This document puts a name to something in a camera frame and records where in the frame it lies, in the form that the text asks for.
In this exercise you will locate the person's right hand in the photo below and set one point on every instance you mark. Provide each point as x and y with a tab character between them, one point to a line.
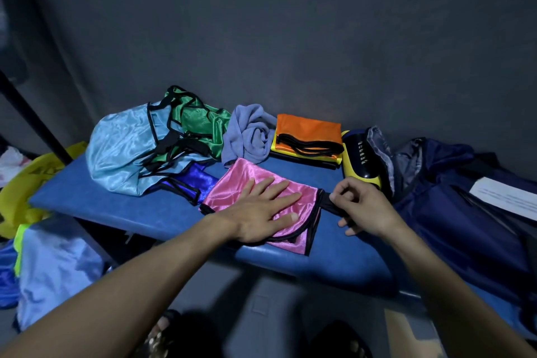
371	211

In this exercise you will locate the person's left hand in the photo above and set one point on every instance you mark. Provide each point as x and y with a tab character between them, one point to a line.
251	219

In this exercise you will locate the person's left little finger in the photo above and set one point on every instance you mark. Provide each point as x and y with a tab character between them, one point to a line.
248	188

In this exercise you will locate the person's left thumb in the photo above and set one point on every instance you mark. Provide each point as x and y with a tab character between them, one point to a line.
286	219

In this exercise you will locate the person's right thumb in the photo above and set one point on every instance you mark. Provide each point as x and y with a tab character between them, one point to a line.
342	201

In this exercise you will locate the person's left middle finger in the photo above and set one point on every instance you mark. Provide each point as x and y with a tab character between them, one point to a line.
277	189

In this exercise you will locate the pink satin cloth black trim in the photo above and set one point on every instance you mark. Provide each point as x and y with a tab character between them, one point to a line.
235	185

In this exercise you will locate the person's right forearm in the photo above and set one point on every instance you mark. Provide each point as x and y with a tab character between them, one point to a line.
453	299

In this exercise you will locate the person's left forearm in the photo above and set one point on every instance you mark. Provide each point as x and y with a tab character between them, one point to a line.
126	286

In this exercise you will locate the royal blue satin cloth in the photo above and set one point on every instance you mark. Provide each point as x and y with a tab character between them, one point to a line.
197	179

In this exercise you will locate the grey lavender towel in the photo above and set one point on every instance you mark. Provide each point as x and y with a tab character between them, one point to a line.
247	135

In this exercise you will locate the grey satin cloth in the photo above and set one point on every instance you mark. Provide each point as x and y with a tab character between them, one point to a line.
402	164

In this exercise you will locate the green satin cloth black trim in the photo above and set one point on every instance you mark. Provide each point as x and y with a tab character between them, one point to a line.
201	118

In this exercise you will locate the navy blue fabric bag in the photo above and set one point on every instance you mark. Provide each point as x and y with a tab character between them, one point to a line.
453	236

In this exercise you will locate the blue padded bench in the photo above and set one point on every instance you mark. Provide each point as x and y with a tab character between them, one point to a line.
126	211

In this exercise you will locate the black sandal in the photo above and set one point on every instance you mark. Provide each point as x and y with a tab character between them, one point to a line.
161	336
340	341

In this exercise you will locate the light blue satin cloth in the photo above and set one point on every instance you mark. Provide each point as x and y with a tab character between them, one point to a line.
117	148

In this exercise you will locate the white paper sheet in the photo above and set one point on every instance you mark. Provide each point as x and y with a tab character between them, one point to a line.
503	198

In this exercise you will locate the pale blue cloth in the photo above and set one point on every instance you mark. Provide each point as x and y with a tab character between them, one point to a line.
54	269

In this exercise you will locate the yellow crumpled cloth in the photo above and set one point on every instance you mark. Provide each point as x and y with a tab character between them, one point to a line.
25	190

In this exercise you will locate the black metal pole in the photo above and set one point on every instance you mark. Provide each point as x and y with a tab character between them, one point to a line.
33	118

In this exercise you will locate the neon green cloth strip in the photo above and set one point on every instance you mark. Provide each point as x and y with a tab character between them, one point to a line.
20	248

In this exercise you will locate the white crumpled cloth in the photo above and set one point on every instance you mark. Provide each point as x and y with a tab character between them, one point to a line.
10	164

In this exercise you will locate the bright blue crumpled cloth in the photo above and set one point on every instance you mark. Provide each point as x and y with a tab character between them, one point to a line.
7	278

